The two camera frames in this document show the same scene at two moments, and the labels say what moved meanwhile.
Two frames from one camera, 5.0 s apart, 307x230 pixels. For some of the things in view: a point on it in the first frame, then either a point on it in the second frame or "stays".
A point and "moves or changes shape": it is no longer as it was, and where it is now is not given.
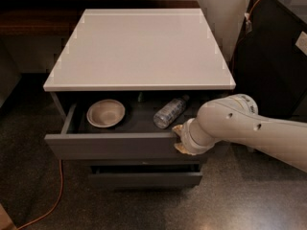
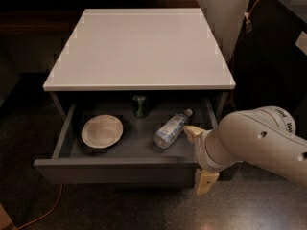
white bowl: [106, 113] to [102, 131]
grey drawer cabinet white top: [128, 77] stays
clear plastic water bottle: [171, 111] to [169, 131]
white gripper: [187, 140] to [201, 151]
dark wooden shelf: [59, 17] stays
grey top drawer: [123, 126] moves or changes shape
